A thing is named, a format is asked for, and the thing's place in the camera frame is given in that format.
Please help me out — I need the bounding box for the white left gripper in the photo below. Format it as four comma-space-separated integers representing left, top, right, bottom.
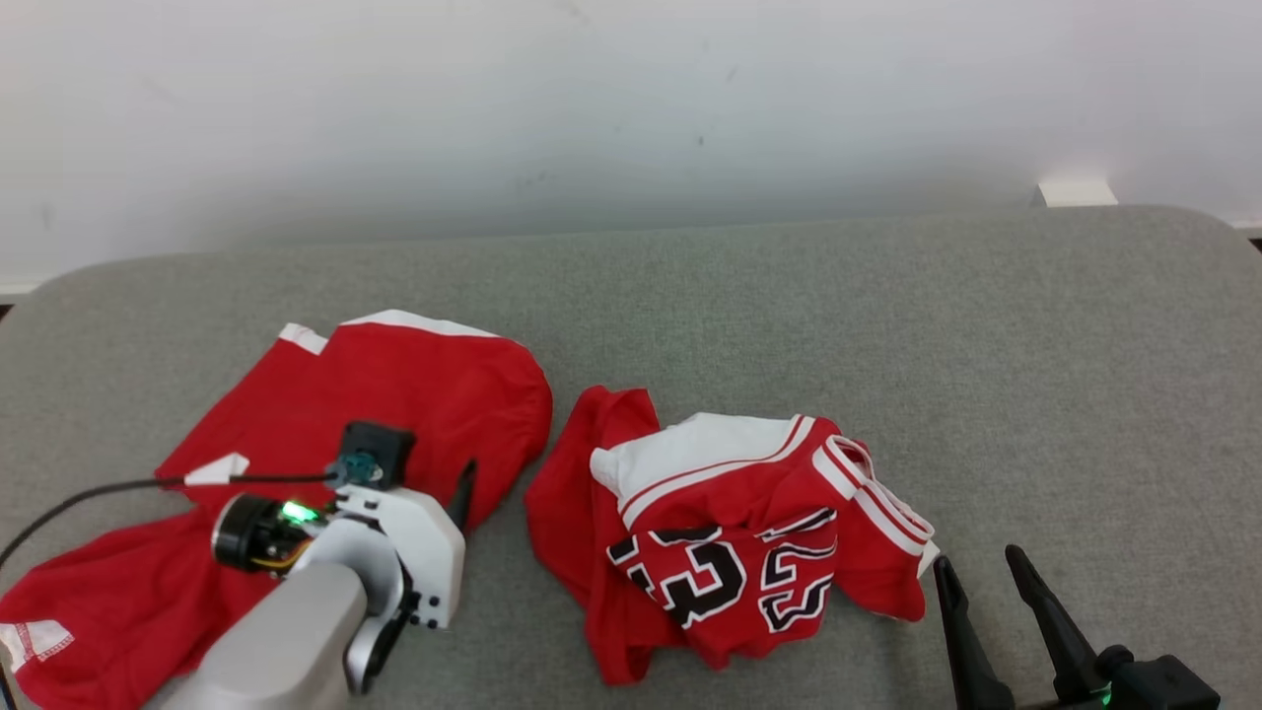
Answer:
330, 461, 477, 632

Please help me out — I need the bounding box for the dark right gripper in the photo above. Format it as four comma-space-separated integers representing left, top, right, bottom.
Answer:
935, 545, 1224, 710

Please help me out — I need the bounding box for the red basketball shorts white trim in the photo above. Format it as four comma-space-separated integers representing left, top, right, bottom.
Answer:
0, 309, 553, 710

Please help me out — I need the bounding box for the red Bulls 23 jersey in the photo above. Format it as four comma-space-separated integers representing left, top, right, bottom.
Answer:
523, 385, 941, 686

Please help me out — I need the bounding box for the grey fabric sofa cushion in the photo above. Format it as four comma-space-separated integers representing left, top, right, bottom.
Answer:
0, 204, 1262, 710

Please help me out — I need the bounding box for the thin black cable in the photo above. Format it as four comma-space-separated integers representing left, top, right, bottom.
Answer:
0, 473, 341, 573

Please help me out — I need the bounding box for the white wall box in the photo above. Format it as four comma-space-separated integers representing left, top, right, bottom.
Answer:
1037, 179, 1120, 208

